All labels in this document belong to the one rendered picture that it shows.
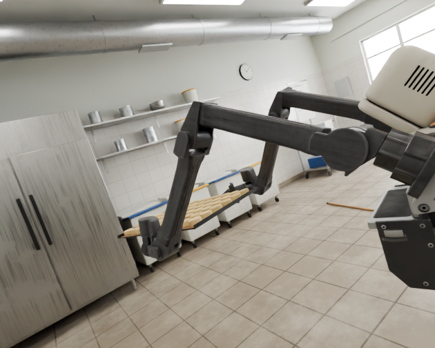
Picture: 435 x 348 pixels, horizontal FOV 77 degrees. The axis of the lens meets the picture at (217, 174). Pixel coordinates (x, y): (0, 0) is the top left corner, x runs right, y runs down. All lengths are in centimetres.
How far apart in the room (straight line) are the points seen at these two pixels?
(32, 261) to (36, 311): 45
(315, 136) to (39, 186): 278
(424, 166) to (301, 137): 21
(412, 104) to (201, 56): 470
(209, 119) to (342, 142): 32
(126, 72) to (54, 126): 169
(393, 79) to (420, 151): 19
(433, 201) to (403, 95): 22
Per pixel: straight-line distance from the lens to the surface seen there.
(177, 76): 482
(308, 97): 104
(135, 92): 444
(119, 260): 321
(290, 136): 59
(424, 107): 66
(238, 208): 416
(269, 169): 124
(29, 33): 331
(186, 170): 75
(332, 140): 53
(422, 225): 70
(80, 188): 309
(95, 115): 395
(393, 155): 53
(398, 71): 66
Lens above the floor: 125
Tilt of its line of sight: 6 degrees down
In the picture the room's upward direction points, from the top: 18 degrees counter-clockwise
